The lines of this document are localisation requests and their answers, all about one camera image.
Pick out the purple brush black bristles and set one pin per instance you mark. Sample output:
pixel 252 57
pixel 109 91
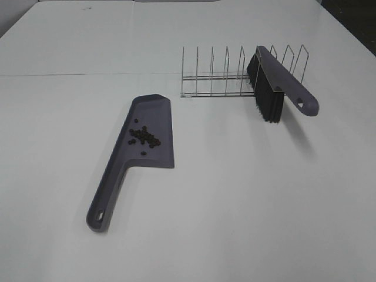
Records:
pixel 272 82

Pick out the purple plastic dustpan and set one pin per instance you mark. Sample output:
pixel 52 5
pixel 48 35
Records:
pixel 154 111

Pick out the metal wire rack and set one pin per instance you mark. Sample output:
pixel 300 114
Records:
pixel 211 75

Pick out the pile of coffee beans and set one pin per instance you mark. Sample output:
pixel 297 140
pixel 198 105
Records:
pixel 141 140

